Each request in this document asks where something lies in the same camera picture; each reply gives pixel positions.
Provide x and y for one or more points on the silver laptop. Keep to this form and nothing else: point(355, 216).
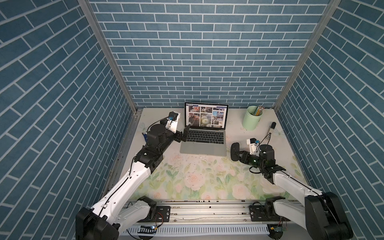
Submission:
point(207, 134)

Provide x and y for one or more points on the blue binder clip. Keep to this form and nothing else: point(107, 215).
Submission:
point(145, 137)

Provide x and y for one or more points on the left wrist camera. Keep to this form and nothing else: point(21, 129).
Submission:
point(172, 121)

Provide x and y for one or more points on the mint green pencil cup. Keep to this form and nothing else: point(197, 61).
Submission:
point(250, 122)

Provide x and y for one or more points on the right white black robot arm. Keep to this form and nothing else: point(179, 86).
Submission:
point(320, 213)

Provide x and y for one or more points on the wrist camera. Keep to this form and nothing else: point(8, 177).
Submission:
point(253, 145)
point(172, 121)

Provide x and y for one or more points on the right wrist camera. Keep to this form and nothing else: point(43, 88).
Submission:
point(253, 145)

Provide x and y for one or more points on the bundle of coloured pencils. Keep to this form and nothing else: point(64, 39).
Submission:
point(258, 111)

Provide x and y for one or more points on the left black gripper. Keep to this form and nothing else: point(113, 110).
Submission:
point(178, 138)

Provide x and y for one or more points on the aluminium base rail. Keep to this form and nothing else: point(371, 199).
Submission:
point(206, 212)

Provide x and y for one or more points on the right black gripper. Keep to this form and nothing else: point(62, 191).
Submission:
point(244, 156)

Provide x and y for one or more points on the black wireless mouse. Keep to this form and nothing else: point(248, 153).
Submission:
point(235, 149)

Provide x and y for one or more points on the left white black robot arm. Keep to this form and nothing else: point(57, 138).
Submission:
point(90, 226)

